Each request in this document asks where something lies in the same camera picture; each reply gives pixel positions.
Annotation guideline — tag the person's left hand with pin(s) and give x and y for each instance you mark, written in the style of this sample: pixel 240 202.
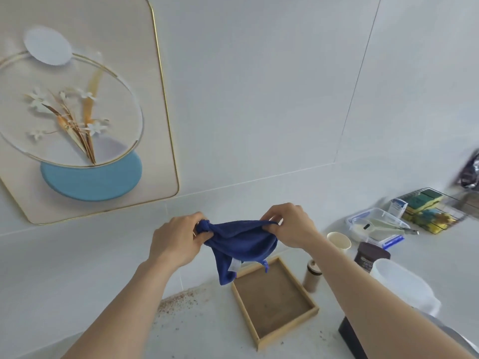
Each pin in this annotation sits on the person's left hand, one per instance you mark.
pixel 170 242

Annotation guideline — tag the clear plastic container blue lid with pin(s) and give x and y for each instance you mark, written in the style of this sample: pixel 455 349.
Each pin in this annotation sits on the clear plastic container blue lid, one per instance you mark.
pixel 378 224

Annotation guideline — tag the square wooden tray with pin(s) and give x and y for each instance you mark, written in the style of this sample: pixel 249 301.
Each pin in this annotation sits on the square wooden tray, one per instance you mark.
pixel 273 300

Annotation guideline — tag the person's right forearm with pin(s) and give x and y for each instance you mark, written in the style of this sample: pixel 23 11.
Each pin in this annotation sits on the person's right forearm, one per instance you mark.
pixel 370 306

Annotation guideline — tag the person's left thumb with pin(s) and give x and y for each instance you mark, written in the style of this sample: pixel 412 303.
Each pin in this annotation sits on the person's left thumb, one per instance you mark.
pixel 203 237

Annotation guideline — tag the person's right hand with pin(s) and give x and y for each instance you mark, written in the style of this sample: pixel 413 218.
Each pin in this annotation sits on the person's right hand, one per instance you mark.
pixel 295 226

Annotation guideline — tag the spilled brown coffee grounds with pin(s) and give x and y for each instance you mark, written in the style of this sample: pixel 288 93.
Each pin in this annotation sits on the spilled brown coffee grounds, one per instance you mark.
pixel 179 299

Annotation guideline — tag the small white and blue box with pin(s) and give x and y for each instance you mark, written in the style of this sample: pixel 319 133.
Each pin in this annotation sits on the small white and blue box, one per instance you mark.
pixel 397 207

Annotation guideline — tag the green and yellow sponge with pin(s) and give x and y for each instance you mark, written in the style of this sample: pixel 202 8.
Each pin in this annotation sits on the green and yellow sponge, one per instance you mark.
pixel 430 194
pixel 416 203

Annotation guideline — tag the dark blue cloth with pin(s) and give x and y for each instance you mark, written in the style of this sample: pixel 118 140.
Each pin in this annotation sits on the dark blue cloth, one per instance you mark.
pixel 239 241

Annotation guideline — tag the dark shiny bag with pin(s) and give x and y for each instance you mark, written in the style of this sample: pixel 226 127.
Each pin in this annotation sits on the dark shiny bag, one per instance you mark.
pixel 471 171

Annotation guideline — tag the black box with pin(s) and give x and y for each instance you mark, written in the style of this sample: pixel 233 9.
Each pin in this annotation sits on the black box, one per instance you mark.
pixel 351 338

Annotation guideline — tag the small wooden cylinder shaker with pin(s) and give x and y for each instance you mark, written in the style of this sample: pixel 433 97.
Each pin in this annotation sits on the small wooden cylinder shaker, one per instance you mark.
pixel 311 276

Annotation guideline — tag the person's left forearm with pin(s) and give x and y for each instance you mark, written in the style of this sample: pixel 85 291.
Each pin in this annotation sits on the person's left forearm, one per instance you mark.
pixel 123 310

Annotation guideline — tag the white paper cup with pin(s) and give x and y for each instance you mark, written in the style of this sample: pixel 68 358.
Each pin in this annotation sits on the white paper cup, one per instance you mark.
pixel 339 242

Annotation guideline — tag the floral wall art panel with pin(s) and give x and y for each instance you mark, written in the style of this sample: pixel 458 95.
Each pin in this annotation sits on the floral wall art panel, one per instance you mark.
pixel 82 119

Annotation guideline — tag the person's right thumb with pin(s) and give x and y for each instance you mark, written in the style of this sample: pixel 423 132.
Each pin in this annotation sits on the person's right thumb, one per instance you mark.
pixel 273 231

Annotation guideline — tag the metal tongs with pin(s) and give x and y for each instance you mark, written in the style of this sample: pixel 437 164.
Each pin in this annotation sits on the metal tongs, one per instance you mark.
pixel 395 228

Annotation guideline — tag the jar with dark brown lid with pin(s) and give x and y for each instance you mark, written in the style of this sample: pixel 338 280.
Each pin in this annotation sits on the jar with dark brown lid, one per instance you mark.
pixel 370 256

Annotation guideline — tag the yellow sponge in wrapper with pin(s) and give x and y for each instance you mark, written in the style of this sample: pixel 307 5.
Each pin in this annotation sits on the yellow sponge in wrapper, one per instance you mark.
pixel 434 220

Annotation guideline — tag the white plastic jug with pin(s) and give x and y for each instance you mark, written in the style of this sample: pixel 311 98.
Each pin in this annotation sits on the white plastic jug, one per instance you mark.
pixel 406 284

